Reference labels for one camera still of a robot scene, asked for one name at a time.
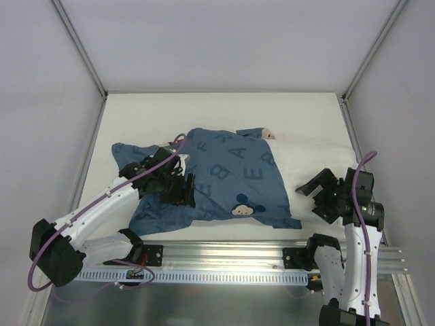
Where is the white pillow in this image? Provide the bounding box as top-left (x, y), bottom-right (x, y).
top-left (267, 140), bottom-right (357, 227)

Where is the blue cartoon print pillowcase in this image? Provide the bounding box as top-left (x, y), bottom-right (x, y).
top-left (129, 128), bottom-right (302, 236)

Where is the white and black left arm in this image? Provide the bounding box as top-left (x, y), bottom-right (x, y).
top-left (27, 147), bottom-right (196, 292)

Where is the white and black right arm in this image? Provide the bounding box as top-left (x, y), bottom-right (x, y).
top-left (290, 168), bottom-right (386, 325)

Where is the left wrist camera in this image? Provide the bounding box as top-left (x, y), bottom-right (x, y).
top-left (169, 153), bottom-right (190, 175)

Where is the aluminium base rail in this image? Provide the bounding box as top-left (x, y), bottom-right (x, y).
top-left (40, 239), bottom-right (407, 272)

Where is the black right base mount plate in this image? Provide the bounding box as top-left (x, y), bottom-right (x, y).
top-left (282, 247), bottom-right (318, 272)

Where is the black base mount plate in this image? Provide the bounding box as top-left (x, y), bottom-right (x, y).
top-left (282, 247), bottom-right (318, 272)
top-left (121, 244), bottom-right (164, 267)

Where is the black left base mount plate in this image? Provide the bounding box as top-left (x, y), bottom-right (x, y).
top-left (121, 244), bottom-right (164, 267)

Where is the white slotted cable duct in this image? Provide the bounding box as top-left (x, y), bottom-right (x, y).
top-left (75, 268), bottom-right (309, 287)

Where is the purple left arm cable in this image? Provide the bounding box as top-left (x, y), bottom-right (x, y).
top-left (27, 133), bottom-right (188, 293)

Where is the right aluminium frame post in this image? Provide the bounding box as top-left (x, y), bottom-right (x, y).
top-left (341, 0), bottom-right (410, 103)

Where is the aluminium frame post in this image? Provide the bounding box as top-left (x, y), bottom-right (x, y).
top-left (341, 0), bottom-right (410, 103)
top-left (50, 0), bottom-right (108, 101)

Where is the left aluminium frame post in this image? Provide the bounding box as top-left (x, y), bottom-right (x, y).
top-left (50, 0), bottom-right (108, 101)

